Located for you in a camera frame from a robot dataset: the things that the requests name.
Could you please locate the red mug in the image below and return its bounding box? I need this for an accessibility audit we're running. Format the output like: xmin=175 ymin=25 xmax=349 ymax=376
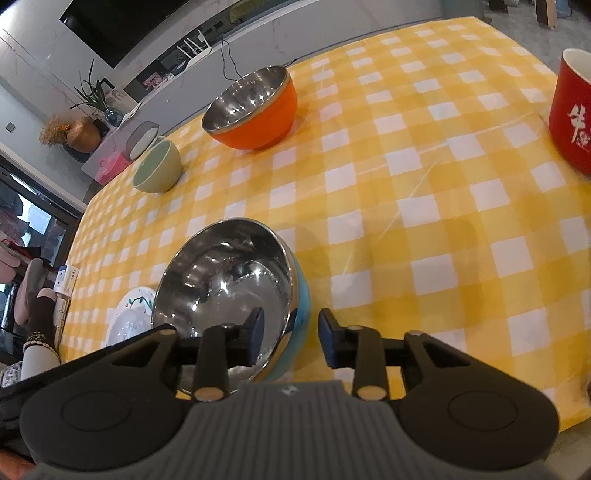
xmin=548 ymin=47 xmax=591 ymax=175

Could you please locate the white box with blue print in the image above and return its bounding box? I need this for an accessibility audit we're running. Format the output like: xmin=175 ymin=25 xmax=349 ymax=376
xmin=54 ymin=264 xmax=80 ymax=296

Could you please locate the orange steel bowl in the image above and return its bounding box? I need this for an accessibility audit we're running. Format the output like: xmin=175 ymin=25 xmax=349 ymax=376
xmin=201 ymin=65 xmax=298 ymax=151

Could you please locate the plant in blue vase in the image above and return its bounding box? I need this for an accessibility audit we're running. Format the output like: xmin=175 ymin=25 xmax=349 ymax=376
xmin=69 ymin=60 xmax=124 ymax=126

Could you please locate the ring binder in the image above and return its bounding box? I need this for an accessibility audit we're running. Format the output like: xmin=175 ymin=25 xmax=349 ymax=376
xmin=53 ymin=295 xmax=71 ymax=352

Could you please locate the black television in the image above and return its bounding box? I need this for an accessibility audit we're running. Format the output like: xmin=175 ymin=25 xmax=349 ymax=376
xmin=60 ymin=0 xmax=245 ymax=70

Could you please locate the black cable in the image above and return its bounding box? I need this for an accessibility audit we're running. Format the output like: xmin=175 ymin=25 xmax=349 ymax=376
xmin=220 ymin=37 xmax=242 ymax=83

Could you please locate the white fruit print plate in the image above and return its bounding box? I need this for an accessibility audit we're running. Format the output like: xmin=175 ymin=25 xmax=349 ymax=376
xmin=111 ymin=286 xmax=157 ymax=324

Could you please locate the dried flower bunch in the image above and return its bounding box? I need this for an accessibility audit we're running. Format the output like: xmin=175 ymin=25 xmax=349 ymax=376
xmin=39 ymin=115 xmax=70 ymax=147

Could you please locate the green ceramic bowl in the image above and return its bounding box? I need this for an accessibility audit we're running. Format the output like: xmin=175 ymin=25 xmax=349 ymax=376
xmin=133 ymin=138 xmax=183 ymax=193

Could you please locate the gold vase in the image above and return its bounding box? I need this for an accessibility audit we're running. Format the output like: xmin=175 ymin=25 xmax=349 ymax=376
xmin=67 ymin=116 xmax=101 ymax=152

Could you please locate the pink basket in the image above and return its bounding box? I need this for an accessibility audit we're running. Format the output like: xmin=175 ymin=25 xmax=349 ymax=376
xmin=95 ymin=152 xmax=130 ymax=184

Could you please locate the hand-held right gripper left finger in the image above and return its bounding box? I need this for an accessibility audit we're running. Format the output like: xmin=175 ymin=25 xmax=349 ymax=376
xmin=111 ymin=308 xmax=265 ymax=401

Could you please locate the grey round stool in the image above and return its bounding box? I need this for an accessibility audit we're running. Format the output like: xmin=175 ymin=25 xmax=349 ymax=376
xmin=126 ymin=120 xmax=158 ymax=160

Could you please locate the another person's forearm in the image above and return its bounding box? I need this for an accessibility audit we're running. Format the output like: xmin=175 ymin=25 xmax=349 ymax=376
xmin=21 ymin=286 xmax=62 ymax=381

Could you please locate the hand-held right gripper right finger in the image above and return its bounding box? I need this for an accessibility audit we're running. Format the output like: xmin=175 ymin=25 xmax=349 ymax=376
xmin=318 ymin=308 xmax=467 ymax=401

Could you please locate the white router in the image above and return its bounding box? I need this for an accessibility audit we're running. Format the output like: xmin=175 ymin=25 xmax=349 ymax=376
xmin=178 ymin=28 xmax=212 ymax=66

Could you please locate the blue steel bowl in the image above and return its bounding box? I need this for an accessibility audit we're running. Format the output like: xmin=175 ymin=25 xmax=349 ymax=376
xmin=151 ymin=218 xmax=311 ymax=384

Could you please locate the yellow checkered tablecloth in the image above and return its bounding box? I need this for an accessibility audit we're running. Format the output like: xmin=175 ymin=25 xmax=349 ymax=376
xmin=60 ymin=16 xmax=591 ymax=435

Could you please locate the glass sliding door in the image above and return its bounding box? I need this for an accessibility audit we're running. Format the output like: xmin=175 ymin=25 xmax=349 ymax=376
xmin=0 ymin=143 xmax=87 ymax=352

